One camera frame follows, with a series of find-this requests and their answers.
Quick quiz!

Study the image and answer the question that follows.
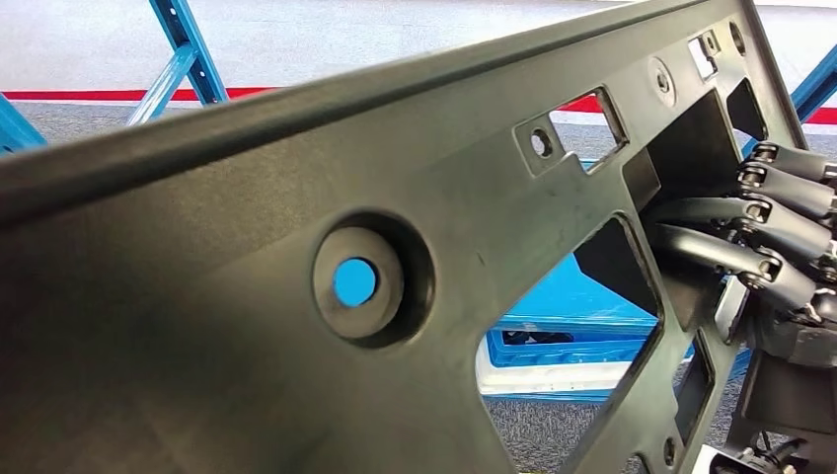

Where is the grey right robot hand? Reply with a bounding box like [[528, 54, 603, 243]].
[[647, 140, 837, 367]]

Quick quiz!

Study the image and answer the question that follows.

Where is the large black plastic panel part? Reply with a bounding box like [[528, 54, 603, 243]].
[[0, 0, 812, 474]]

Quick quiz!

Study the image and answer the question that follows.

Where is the small black plastic part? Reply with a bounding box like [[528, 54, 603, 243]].
[[501, 330, 573, 347]]

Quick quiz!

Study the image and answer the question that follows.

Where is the blue metal shelf rack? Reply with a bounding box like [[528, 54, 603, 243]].
[[0, 0, 837, 404]]

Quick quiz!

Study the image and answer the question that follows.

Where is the blue plastic bin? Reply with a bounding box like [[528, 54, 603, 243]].
[[487, 327, 658, 369]]

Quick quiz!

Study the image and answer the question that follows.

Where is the white plastic bin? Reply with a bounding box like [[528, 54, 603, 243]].
[[475, 337, 633, 398]]

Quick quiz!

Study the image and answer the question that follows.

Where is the red floor tape line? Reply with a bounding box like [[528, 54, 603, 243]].
[[0, 86, 837, 126]]

